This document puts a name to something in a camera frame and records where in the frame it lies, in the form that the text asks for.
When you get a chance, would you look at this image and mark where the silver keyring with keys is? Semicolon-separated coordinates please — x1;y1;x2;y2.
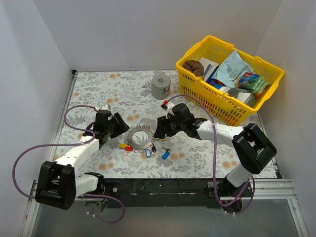
124;124;154;158

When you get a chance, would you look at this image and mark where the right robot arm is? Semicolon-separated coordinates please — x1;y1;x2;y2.
154;101;277;196

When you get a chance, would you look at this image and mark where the purple cable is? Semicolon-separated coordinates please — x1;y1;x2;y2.
167;94;256;215
12;105;125;224

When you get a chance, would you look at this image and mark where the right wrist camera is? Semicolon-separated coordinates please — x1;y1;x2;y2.
161;100;175;114

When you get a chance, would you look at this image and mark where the yellow plastic basket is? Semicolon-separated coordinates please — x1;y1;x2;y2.
176;36;285;126

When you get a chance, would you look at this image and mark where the grey toilet paper roll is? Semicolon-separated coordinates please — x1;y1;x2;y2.
151;74;171;100

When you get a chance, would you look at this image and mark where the white box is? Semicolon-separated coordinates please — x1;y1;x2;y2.
199;57;219;82

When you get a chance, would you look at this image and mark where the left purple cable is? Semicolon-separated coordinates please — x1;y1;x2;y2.
12;105;125;224

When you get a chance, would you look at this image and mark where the light blue chips bag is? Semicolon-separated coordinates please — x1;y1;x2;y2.
212;49;254;88

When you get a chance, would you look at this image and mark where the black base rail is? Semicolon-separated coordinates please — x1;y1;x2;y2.
76;177;257;209

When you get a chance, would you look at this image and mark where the green sponge pack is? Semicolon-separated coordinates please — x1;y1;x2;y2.
235;72;270;94

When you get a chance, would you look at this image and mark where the floral table mat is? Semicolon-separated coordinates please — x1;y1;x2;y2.
48;70;278;180

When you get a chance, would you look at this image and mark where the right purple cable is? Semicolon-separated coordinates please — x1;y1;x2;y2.
167;94;256;215

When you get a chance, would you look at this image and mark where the grey lid can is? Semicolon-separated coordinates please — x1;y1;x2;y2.
227;88;239;99

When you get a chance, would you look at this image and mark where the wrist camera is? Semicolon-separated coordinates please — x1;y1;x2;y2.
161;100;175;114
99;104;111;111

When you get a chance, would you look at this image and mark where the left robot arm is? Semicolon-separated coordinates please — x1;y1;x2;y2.
35;110;129;210

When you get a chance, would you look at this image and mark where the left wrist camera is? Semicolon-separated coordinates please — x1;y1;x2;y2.
99;104;111;111

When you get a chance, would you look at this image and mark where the orange fruit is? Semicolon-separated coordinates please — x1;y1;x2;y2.
253;90;265;98

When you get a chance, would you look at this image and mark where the blue key tag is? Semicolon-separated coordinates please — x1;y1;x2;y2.
162;147;171;160

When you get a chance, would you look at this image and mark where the brown round item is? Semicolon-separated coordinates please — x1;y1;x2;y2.
182;60;204;77

